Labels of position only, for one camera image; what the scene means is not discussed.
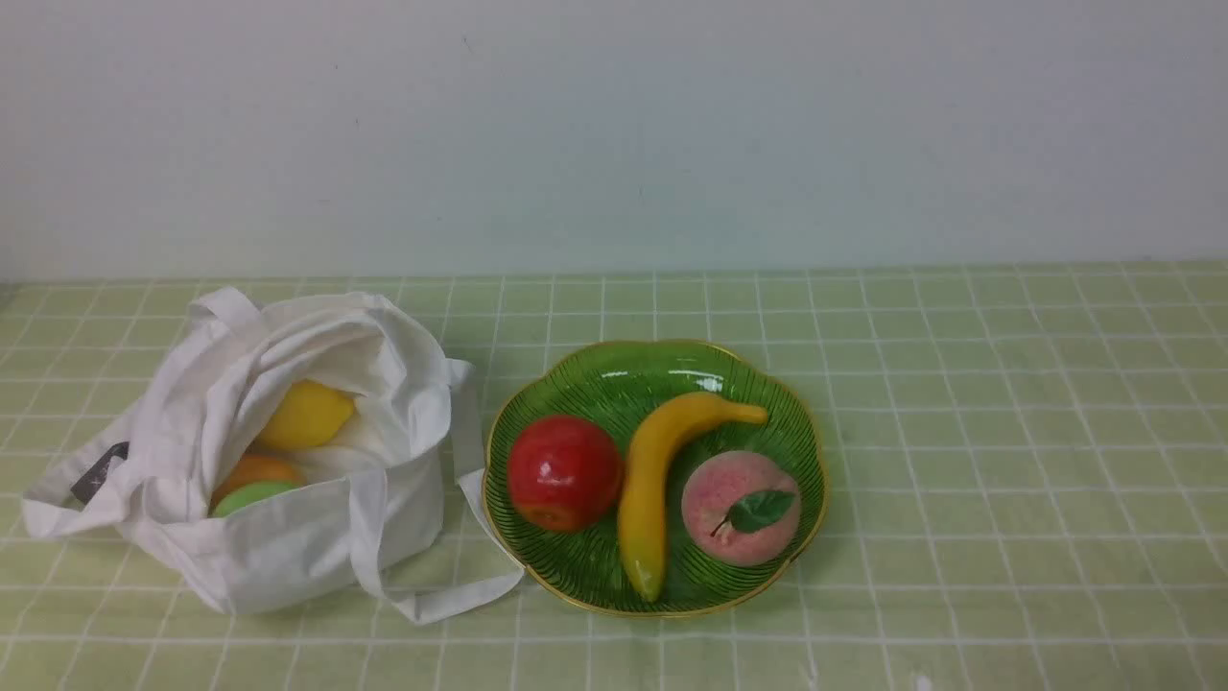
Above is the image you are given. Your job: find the green apple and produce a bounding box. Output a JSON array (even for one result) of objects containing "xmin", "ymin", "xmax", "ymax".
[{"xmin": 210, "ymin": 481, "xmax": 301, "ymax": 519}]

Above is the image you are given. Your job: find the yellow banana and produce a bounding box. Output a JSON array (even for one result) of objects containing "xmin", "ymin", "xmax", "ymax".
[{"xmin": 616, "ymin": 392, "xmax": 770, "ymax": 603}]

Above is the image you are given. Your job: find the yellow lemon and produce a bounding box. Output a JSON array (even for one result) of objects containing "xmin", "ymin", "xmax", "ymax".
[{"xmin": 254, "ymin": 380, "xmax": 357, "ymax": 452}]

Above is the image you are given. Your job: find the red apple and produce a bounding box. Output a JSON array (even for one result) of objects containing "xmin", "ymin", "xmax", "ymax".
[{"xmin": 506, "ymin": 415, "xmax": 626, "ymax": 534}]

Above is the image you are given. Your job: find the white cloth tote bag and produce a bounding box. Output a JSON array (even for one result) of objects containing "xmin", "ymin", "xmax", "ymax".
[{"xmin": 22, "ymin": 287, "xmax": 526, "ymax": 625}]

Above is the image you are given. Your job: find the orange fruit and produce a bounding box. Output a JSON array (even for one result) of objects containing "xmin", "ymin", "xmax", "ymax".
[{"xmin": 210, "ymin": 452, "xmax": 306, "ymax": 509}]

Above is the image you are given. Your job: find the pink peach with leaf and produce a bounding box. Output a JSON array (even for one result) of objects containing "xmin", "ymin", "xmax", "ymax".
[{"xmin": 682, "ymin": 450, "xmax": 801, "ymax": 567}]

